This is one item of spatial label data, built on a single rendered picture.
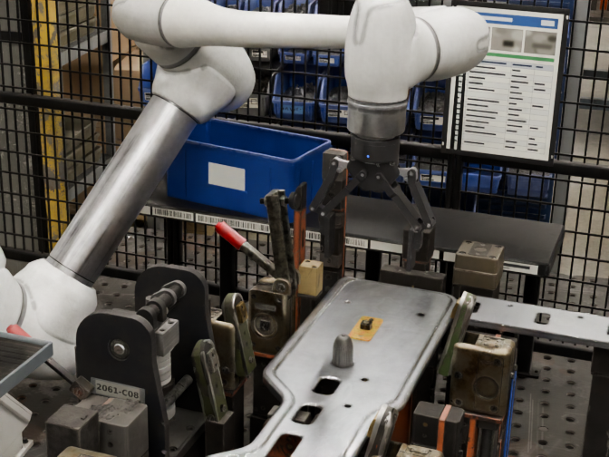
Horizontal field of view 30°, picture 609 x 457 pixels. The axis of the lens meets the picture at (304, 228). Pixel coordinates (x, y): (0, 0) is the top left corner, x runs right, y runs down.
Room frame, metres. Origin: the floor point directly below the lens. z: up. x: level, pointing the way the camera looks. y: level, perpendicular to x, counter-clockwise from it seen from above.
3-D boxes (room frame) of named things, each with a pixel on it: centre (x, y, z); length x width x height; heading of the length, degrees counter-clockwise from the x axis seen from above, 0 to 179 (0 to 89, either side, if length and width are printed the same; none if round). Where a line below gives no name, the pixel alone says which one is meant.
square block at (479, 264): (1.90, -0.32, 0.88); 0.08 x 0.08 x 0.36; 71
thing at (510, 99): (2.17, -0.38, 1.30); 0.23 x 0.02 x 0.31; 71
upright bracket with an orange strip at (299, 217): (1.83, 0.01, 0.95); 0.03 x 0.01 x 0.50; 161
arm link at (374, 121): (1.68, -0.11, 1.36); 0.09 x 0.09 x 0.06
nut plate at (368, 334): (1.68, -0.11, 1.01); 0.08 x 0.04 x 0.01; 161
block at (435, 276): (1.93, -0.20, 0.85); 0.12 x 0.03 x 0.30; 71
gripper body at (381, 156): (1.68, -0.11, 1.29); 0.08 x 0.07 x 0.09; 71
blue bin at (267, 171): (2.22, 0.12, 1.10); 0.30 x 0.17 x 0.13; 62
